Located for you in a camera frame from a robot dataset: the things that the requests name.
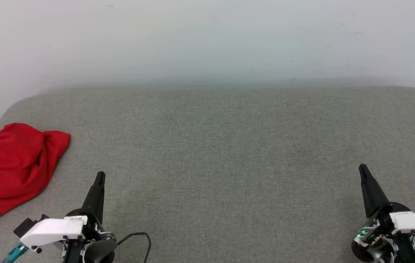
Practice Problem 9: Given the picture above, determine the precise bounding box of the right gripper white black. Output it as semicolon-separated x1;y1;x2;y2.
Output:
351;164;415;263

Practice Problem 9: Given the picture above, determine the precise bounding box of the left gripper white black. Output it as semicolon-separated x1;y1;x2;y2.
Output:
19;171;117;263

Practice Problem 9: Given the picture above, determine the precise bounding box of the red basketball jersey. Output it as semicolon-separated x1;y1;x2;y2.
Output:
0;123;72;225

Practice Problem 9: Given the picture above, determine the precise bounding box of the grey fabric sofa seat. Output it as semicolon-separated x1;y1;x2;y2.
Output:
0;86;415;263

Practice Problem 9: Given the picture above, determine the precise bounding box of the thin black left gripper cable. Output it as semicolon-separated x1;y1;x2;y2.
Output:
117;232;152;263

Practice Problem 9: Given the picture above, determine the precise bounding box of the left camera cable teal plug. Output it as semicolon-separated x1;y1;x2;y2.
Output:
1;243;29;263

